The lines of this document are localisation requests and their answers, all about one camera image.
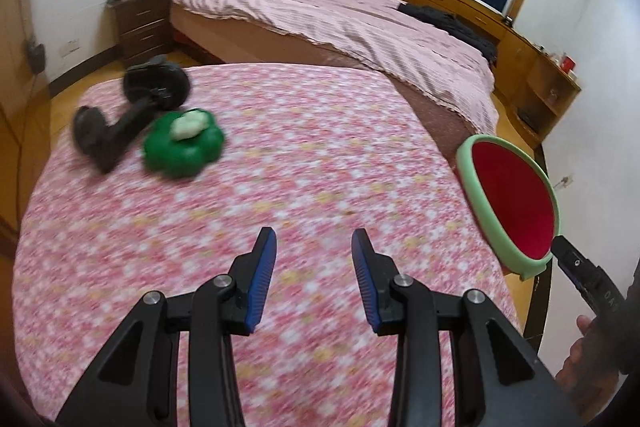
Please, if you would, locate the person's right hand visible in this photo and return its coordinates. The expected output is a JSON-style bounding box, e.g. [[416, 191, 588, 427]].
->
[[555, 315, 620, 412]]

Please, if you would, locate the red bin with green rim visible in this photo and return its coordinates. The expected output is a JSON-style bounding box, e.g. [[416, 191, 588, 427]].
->
[[454, 134, 561, 281]]

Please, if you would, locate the long low wooden cabinet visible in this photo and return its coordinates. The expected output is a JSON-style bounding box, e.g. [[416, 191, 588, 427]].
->
[[400, 0, 582, 148]]

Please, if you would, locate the green clover shaped toy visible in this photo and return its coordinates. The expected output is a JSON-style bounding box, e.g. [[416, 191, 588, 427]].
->
[[142, 108, 226, 179]]

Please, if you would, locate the pink floral table cloth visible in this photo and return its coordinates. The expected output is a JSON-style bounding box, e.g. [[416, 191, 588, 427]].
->
[[13, 64, 516, 426]]

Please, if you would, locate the black clothing on bed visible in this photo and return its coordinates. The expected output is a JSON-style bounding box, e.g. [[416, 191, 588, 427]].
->
[[397, 3, 498, 66]]

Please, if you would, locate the wooden wardrobe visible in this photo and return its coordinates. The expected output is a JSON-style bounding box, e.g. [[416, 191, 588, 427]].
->
[[0, 0, 51, 259]]

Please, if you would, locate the dark wooden nightstand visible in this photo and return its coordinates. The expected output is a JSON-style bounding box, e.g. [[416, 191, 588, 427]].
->
[[112, 0, 174, 68]]

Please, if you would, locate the bed with pink blanket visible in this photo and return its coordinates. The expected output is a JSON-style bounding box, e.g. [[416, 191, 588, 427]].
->
[[170, 0, 498, 157]]

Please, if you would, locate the black suction cup mount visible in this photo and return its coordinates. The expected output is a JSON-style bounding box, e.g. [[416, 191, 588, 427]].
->
[[72, 55, 191, 173]]

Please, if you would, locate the black bag on wardrobe handle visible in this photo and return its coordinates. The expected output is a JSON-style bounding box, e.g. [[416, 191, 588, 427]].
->
[[25, 39, 47, 75]]

